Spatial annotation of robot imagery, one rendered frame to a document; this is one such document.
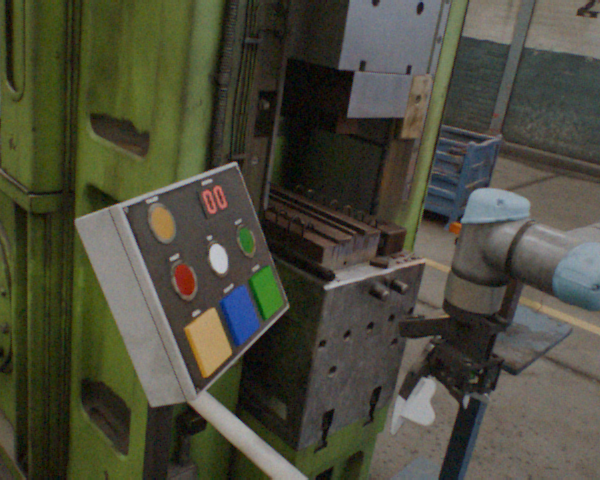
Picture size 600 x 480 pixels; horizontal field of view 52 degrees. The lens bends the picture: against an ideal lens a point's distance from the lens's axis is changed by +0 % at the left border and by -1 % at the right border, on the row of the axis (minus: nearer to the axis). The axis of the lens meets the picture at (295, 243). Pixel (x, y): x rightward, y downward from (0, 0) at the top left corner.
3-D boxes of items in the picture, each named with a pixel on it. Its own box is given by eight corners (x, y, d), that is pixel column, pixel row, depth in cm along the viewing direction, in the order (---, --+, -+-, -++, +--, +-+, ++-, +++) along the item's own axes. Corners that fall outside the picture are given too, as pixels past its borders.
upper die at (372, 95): (404, 117, 142) (413, 75, 139) (346, 118, 128) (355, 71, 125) (282, 83, 169) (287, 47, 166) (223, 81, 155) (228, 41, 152)
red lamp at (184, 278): (202, 295, 88) (205, 267, 86) (175, 302, 85) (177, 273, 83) (190, 286, 90) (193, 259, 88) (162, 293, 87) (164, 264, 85)
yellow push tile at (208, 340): (233, 353, 92) (215, 307, 90) (208, 376, 85) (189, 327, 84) (223, 355, 92) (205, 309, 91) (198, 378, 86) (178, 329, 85)
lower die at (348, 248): (374, 259, 154) (381, 227, 151) (319, 273, 141) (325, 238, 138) (265, 206, 181) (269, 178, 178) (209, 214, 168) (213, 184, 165)
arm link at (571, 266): (645, 243, 72) (557, 213, 79) (608, 258, 65) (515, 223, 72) (623, 303, 75) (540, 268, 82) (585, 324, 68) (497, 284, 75)
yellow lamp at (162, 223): (181, 239, 87) (183, 210, 85) (152, 244, 83) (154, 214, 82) (169, 232, 89) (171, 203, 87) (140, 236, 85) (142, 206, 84)
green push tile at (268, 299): (284, 304, 110) (269, 264, 108) (267, 320, 103) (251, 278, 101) (275, 306, 111) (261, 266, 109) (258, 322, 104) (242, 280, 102)
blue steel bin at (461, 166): (485, 215, 558) (506, 136, 533) (453, 232, 495) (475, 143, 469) (369, 179, 617) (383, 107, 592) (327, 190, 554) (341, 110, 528)
